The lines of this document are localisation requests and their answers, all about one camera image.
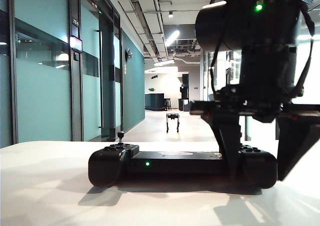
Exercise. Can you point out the tall black cabinet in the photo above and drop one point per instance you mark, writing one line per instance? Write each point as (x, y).
(184, 91)

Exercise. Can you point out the long ceiling strip light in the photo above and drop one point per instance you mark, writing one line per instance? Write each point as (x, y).
(172, 38)

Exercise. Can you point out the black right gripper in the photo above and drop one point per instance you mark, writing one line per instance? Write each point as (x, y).
(250, 103)

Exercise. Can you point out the black quadruped robot dog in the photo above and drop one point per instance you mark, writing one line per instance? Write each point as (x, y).
(172, 116)

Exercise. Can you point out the black remote control with joysticks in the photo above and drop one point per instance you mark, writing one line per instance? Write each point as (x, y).
(175, 164)

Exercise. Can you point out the white wall paper sign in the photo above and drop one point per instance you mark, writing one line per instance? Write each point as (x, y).
(125, 69)

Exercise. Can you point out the small green potted plant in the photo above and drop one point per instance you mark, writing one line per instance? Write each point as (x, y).
(151, 89)

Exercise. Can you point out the dark wooden bar stool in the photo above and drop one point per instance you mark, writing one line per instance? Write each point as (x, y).
(167, 103)

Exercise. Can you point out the dark counter with white top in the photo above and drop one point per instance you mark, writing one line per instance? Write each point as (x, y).
(153, 102)

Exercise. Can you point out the low ceiling strip light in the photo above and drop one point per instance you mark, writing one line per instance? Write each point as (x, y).
(163, 62)

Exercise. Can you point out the small ceiling spot light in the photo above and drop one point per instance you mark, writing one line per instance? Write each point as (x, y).
(170, 14)

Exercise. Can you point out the lit door display panel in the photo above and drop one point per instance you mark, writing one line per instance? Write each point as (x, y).
(76, 43)

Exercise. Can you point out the black door access reader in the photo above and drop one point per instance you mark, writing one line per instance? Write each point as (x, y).
(76, 56)

